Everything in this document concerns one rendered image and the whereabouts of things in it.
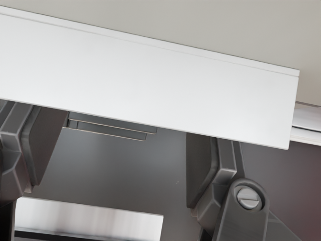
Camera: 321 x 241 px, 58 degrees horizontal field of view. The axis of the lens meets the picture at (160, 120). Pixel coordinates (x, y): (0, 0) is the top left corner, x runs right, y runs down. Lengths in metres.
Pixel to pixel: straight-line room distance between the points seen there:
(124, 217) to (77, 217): 0.03
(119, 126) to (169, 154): 0.35
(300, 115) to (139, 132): 0.28
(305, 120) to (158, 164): 0.35
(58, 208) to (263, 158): 0.65
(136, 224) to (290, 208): 0.68
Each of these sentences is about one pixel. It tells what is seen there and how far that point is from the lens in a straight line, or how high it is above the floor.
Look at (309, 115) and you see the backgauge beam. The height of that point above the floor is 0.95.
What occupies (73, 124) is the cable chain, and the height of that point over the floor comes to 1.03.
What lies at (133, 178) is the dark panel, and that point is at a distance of 0.72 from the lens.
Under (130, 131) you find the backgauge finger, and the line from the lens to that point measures 0.40.
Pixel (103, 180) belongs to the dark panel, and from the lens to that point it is 0.72.
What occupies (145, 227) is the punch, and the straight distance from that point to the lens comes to 0.22.
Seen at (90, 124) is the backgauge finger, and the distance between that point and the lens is 0.40.
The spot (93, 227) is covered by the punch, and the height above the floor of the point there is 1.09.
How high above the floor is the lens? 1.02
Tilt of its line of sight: 3 degrees down
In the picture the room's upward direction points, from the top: 170 degrees counter-clockwise
